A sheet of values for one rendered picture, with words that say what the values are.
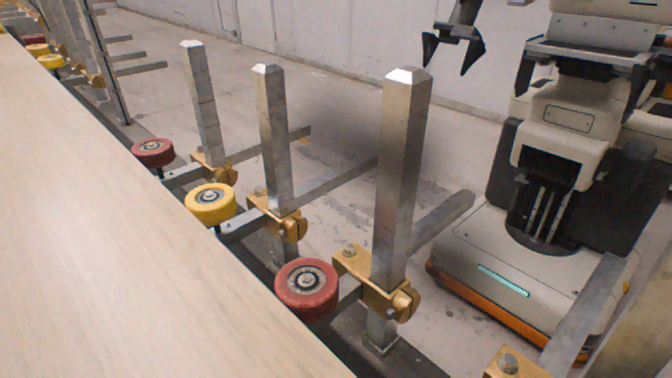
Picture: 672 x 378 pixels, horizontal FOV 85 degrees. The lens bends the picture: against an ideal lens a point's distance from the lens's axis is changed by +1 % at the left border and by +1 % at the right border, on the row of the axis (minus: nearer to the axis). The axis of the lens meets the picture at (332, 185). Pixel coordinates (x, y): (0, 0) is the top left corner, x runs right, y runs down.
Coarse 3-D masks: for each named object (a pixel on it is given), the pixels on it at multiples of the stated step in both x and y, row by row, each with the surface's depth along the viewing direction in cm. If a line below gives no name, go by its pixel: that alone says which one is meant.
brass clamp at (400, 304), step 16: (336, 256) 56; (352, 256) 56; (368, 256) 56; (352, 272) 53; (368, 272) 53; (368, 288) 52; (400, 288) 51; (368, 304) 54; (384, 304) 50; (400, 304) 49; (416, 304) 51; (400, 320) 50
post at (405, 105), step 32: (384, 96) 37; (416, 96) 35; (384, 128) 39; (416, 128) 38; (384, 160) 41; (416, 160) 40; (384, 192) 43; (416, 192) 43; (384, 224) 45; (384, 256) 47; (384, 288) 50; (384, 320) 53
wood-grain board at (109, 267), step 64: (0, 64) 131; (0, 128) 85; (64, 128) 85; (0, 192) 63; (64, 192) 63; (128, 192) 62; (0, 256) 50; (64, 256) 50; (128, 256) 50; (192, 256) 50; (0, 320) 41; (64, 320) 41; (128, 320) 41; (192, 320) 41; (256, 320) 41
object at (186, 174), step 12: (300, 132) 101; (252, 144) 93; (228, 156) 88; (240, 156) 90; (252, 156) 93; (180, 168) 83; (192, 168) 83; (168, 180) 80; (180, 180) 82; (192, 180) 84
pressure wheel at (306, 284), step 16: (288, 272) 46; (304, 272) 47; (320, 272) 46; (336, 272) 46; (288, 288) 44; (304, 288) 44; (320, 288) 44; (336, 288) 44; (288, 304) 42; (304, 304) 42; (320, 304) 42; (336, 304) 45; (304, 320) 43; (320, 320) 44
